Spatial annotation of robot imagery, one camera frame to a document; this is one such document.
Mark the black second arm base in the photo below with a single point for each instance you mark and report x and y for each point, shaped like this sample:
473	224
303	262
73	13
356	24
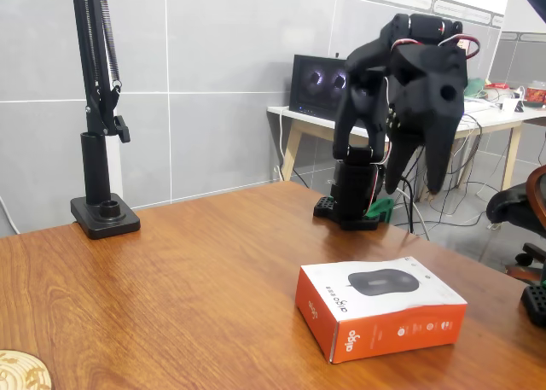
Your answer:
535	302

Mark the black computer case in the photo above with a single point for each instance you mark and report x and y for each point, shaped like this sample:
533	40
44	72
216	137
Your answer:
315	95

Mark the orange white mouse box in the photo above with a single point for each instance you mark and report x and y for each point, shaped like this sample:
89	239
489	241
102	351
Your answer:
375	287

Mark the green plastic clamp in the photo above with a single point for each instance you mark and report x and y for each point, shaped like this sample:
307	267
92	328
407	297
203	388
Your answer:
384	208

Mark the black spring boom stand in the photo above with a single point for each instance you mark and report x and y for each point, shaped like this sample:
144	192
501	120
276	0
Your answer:
94	168

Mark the round wooden coaster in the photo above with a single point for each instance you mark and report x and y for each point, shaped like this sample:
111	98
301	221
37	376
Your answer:
21	373

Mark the black office chair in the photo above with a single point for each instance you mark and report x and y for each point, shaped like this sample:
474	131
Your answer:
507	206

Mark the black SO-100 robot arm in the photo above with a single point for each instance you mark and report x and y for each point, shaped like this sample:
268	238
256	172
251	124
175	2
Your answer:
362	65

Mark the white table with wooden legs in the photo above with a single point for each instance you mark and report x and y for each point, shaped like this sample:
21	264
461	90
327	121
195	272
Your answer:
298	119

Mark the stack of papers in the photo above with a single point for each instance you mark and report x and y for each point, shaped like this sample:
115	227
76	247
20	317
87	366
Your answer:
475	105

